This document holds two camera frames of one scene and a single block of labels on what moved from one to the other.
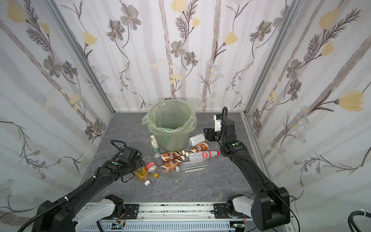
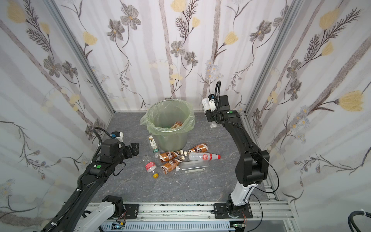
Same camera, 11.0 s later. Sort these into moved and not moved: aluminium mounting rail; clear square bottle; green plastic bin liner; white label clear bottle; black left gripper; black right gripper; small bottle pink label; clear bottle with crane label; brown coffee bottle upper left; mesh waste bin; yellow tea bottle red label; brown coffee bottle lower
Moved: black left gripper; white label clear bottle; black right gripper; yellow tea bottle red label
Not moved: mesh waste bin; small bottle pink label; green plastic bin liner; clear bottle with crane label; aluminium mounting rail; brown coffee bottle lower; brown coffee bottle upper left; clear square bottle
